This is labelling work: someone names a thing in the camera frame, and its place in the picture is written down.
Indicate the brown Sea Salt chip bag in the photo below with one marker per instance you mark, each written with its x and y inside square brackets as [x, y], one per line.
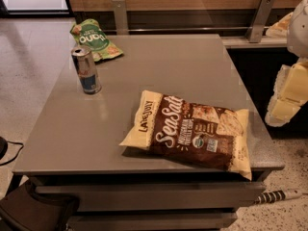
[193, 133]

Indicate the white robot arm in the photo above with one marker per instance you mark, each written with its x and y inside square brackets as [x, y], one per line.
[294, 28]

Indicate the green rice chip bag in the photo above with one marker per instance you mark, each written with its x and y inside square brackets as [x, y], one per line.
[90, 34]

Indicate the silver blue energy drink can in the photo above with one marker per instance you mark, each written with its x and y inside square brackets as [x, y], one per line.
[86, 69]

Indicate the grey table with drawers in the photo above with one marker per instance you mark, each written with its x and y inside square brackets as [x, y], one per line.
[75, 146]

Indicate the dark chair seat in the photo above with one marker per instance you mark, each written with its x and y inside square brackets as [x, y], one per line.
[24, 209]

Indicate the right metal wall bracket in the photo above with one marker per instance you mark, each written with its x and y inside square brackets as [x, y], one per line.
[255, 31]

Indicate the metal wall bracket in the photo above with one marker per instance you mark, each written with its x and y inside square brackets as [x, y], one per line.
[120, 14]
[255, 31]

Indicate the left metal wall bracket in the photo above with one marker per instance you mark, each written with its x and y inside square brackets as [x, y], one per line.
[120, 14]

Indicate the metal rail on wall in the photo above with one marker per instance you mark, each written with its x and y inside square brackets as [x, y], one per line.
[205, 30]

